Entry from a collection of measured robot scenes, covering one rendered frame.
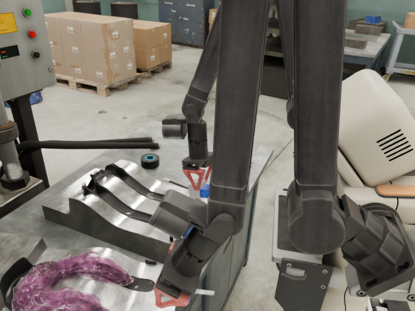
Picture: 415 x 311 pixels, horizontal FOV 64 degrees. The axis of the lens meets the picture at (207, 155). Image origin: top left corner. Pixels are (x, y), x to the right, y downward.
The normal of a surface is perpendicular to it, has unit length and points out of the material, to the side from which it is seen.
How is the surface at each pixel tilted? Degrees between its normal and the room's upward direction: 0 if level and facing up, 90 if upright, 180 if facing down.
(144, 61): 90
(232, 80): 90
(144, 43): 90
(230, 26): 90
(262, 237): 0
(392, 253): 63
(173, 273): 26
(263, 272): 0
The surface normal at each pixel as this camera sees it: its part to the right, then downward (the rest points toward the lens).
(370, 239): 0.15, 0.08
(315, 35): -0.26, 0.47
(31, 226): 0.04, -0.87
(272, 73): -0.52, 0.40
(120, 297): 0.44, -0.76
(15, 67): 0.92, 0.22
